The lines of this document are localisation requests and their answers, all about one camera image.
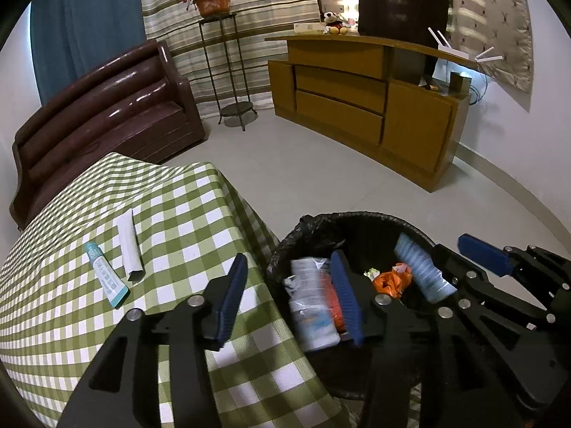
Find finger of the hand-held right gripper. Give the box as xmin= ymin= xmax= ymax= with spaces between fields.
xmin=430 ymin=244 xmax=550 ymax=322
xmin=458 ymin=233 xmax=564 ymax=278

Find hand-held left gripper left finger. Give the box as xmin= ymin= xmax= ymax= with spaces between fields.
xmin=58 ymin=253 xmax=249 ymax=428

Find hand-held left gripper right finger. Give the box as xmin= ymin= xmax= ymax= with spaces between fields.
xmin=329 ymin=250 xmax=528 ymax=428

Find blue striped white packet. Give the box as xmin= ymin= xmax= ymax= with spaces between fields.
xmin=394 ymin=231 xmax=459 ymax=304

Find white packaging bundle with string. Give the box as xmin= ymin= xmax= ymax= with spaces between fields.
xmin=283 ymin=256 xmax=343 ymax=353

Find small orange plastic bag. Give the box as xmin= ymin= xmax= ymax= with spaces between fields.
xmin=371 ymin=263 xmax=414 ymax=300

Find black waste bin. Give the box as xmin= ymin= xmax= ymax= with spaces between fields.
xmin=265 ymin=211 xmax=452 ymax=404

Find green checked tablecloth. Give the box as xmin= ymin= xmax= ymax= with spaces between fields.
xmin=0 ymin=152 xmax=340 ymax=428

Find long white carton box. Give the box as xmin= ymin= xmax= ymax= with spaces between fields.
xmin=116 ymin=208 xmax=146 ymax=283

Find white tube with teal cap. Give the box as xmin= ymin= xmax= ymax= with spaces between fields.
xmin=84 ymin=241 xmax=131 ymax=310

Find small brown box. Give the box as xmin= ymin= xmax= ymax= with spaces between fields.
xmin=449 ymin=71 xmax=472 ymax=95

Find wooden cabinet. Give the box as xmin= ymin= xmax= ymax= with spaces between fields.
xmin=264 ymin=31 xmax=474 ymax=194

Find black metal plant stand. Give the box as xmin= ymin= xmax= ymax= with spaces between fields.
xmin=197 ymin=11 xmax=259 ymax=133

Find white router with antennas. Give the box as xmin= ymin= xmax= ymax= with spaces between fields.
xmin=427 ymin=27 xmax=506 ymax=64

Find brown leather sofa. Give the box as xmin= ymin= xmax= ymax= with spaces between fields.
xmin=9 ymin=39 xmax=207 ymax=233

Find beige patterned curtain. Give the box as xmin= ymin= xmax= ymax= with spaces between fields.
xmin=316 ymin=0 xmax=535 ymax=115

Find dark brown curtain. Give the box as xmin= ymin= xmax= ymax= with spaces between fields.
xmin=354 ymin=0 xmax=456 ymax=86

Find stuffed mouse toy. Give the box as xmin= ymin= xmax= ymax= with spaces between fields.
xmin=322 ymin=10 xmax=351 ymax=36

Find striped curtain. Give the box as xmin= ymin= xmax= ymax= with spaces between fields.
xmin=136 ymin=0 xmax=323 ymax=119

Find teal curtain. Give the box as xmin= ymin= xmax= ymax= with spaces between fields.
xmin=29 ymin=0 xmax=148 ymax=106

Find grey cables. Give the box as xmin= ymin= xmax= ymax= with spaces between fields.
xmin=468 ymin=70 xmax=492 ymax=104

